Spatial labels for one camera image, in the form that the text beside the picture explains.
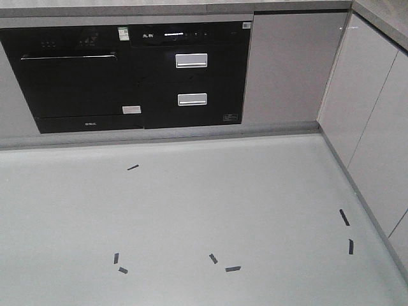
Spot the black built-in dishwasher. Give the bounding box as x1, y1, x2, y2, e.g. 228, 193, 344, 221
1, 25, 143, 133

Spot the black floor tape strip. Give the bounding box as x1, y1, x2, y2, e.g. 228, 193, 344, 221
348, 239, 354, 255

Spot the black two-drawer sterilizer cabinet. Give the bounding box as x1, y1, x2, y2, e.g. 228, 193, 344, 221
129, 21, 251, 129

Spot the silver lower drawer handle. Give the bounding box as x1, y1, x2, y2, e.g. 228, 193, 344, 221
177, 93, 208, 106

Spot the grey cabinet door panel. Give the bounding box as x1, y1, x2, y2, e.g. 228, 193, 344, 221
242, 12, 347, 125

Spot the silver upper drawer handle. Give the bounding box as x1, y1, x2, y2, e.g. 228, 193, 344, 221
175, 53, 208, 69

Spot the silver drawer handle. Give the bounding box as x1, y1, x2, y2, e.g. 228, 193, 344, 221
177, 93, 208, 106
175, 53, 208, 69

